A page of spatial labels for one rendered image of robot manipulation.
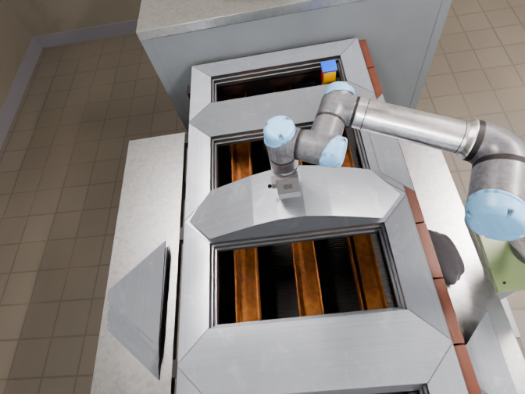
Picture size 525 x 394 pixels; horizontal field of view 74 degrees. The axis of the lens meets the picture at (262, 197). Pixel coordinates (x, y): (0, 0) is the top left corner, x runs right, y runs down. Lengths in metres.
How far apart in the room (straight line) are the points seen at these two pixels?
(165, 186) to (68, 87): 2.22
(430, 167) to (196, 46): 1.10
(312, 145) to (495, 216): 0.40
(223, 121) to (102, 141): 1.63
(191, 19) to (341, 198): 0.98
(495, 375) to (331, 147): 0.81
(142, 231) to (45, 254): 1.31
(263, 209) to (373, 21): 1.00
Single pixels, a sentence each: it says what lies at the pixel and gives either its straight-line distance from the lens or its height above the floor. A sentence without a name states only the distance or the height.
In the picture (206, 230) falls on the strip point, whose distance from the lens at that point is 1.16.
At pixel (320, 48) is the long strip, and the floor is 0.87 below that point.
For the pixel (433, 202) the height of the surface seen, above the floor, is 0.68.
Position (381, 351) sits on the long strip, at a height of 0.87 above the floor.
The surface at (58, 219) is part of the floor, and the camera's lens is 2.72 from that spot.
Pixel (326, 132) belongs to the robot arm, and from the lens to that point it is 0.82.
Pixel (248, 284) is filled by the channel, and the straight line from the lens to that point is 1.29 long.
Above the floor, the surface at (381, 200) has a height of 0.89.
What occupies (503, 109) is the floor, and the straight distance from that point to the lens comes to 2.79.
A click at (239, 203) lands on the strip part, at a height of 0.94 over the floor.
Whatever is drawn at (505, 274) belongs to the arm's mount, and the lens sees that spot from 1.39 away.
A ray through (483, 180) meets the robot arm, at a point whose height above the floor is 1.22.
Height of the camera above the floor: 1.90
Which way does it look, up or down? 60 degrees down
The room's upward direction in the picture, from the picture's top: 17 degrees counter-clockwise
